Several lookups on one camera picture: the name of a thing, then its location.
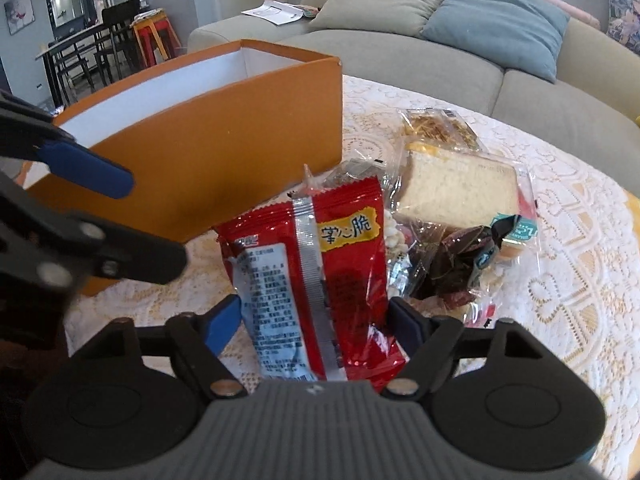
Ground white lace tablecloth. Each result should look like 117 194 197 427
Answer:
63 74 640 480

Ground floral cushion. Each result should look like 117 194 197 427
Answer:
606 0 640 54

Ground dark wrapped snack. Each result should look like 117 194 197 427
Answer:
409 214 521 309

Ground wrapped white cake slice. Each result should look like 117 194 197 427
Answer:
390 140 537 240

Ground red noodle snack packet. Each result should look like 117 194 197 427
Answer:
214 177 406 390

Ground wall picture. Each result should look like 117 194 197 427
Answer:
3 0 36 36

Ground grey sofa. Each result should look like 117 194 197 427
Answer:
188 15 639 193

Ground white papers on sofa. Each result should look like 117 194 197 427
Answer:
243 0 320 26

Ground blue cushion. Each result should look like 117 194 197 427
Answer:
420 0 570 82

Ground black dining chair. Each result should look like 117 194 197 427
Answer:
94 0 141 82

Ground red orange stool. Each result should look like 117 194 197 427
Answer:
131 8 181 67

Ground orange cardboard box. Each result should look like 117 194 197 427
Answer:
22 38 345 297

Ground wrapped brown pastry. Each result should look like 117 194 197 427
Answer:
398 107 485 153

